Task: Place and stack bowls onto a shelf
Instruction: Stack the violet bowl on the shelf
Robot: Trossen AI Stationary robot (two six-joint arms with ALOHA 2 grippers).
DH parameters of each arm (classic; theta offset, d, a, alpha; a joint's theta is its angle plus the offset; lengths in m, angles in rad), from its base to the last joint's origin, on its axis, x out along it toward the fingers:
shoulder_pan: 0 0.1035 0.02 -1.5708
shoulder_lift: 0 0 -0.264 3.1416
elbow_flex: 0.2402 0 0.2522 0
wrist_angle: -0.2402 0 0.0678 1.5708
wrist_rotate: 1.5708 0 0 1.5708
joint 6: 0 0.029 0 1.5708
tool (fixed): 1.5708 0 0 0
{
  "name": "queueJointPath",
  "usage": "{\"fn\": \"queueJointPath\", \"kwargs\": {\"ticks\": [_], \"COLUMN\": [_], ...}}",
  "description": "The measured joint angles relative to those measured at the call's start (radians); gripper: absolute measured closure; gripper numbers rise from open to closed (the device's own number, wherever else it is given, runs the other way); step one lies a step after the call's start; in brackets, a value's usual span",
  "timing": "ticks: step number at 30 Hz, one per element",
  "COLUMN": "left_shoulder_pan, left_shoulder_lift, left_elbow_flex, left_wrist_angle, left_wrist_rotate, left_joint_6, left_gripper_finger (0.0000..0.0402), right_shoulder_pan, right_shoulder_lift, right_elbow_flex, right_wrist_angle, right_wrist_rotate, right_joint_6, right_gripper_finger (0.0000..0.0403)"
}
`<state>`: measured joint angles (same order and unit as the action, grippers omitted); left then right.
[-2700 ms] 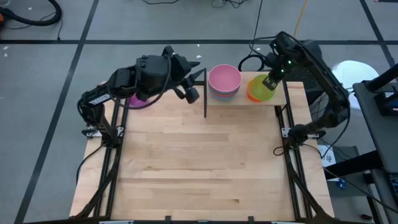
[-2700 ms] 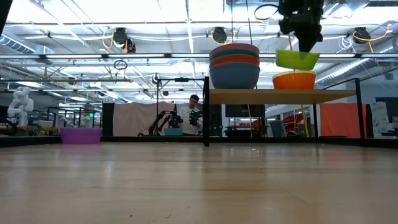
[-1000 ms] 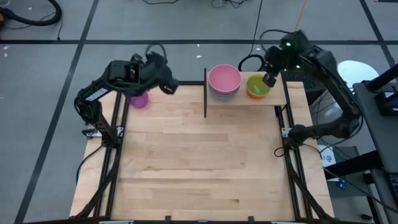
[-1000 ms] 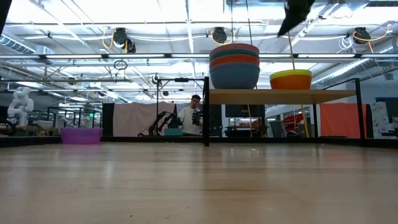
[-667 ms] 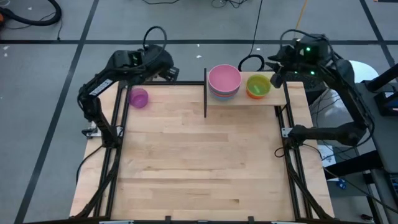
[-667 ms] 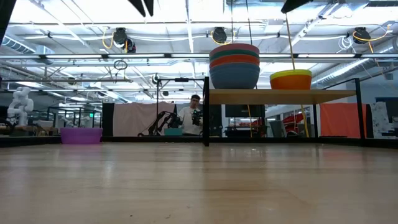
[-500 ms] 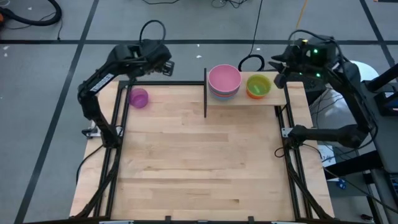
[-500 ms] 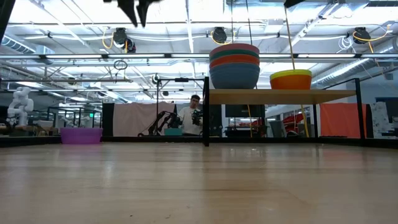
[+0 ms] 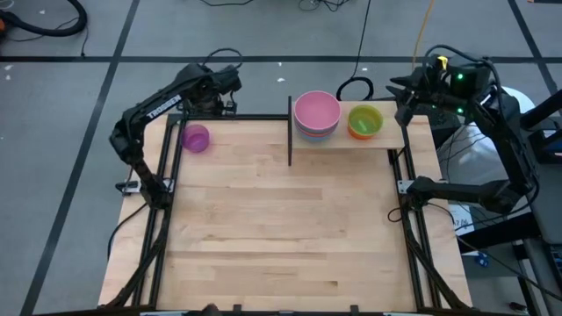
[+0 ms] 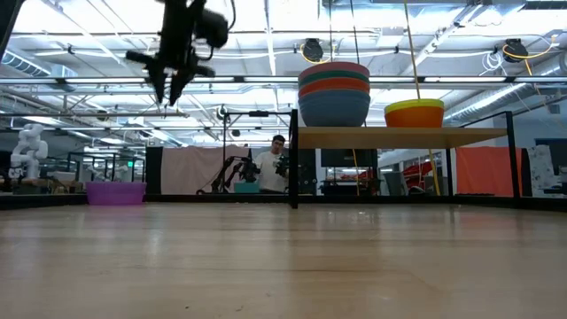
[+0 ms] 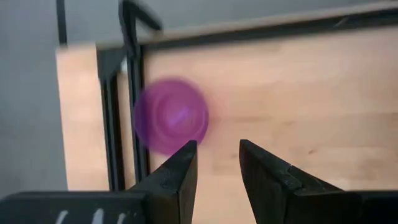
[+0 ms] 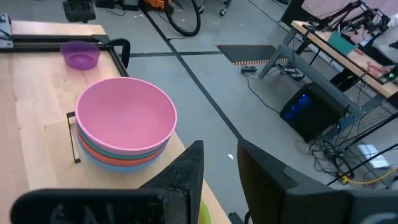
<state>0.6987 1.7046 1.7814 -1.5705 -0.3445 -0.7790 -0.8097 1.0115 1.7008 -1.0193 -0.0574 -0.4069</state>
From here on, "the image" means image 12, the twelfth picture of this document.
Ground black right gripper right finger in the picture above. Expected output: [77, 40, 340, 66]
[238, 139, 398, 224]

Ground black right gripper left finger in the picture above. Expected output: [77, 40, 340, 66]
[11, 140, 205, 224]

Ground large blue plastic bowl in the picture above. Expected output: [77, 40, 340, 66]
[77, 139, 164, 174]

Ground large orange plastic bowl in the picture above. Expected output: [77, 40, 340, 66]
[76, 130, 167, 167]

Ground large teal plastic bowl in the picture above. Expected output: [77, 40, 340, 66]
[76, 123, 170, 161]

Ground yellow plastic bowl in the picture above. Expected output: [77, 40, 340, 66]
[198, 200, 213, 224]

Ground large pink plastic bowl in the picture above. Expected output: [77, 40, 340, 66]
[75, 77, 178, 156]

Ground small purple plastic bowl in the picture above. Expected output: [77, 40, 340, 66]
[60, 40, 101, 71]

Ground black computer blue lights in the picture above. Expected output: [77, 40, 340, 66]
[279, 82, 349, 144]

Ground wooden table grey legs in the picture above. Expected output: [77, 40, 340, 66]
[259, 20, 398, 125]

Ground black floor ramp orange edge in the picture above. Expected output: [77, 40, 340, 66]
[216, 44, 289, 66]

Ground teal plastic box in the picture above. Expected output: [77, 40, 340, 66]
[326, 30, 358, 57]

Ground light wooden side board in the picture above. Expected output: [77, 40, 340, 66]
[10, 20, 107, 37]

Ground person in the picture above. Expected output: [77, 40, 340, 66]
[371, 14, 398, 66]

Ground black divider panel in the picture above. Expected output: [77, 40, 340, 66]
[279, 0, 307, 27]

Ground black equipment case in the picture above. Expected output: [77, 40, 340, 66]
[62, 0, 96, 24]

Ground pink curtain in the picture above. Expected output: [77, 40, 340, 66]
[300, 0, 398, 19]

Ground orange shop vacuum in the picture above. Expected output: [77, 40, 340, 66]
[142, 0, 166, 10]

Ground yellow floor cable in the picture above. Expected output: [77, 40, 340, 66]
[337, 167, 398, 187]

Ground black clamp handle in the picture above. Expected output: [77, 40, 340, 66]
[105, 37, 131, 69]

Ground black aluminium table frame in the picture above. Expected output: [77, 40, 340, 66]
[0, 33, 130, 78]

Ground black vacuum hose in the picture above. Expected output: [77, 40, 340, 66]
[164, 0, 202, 37]

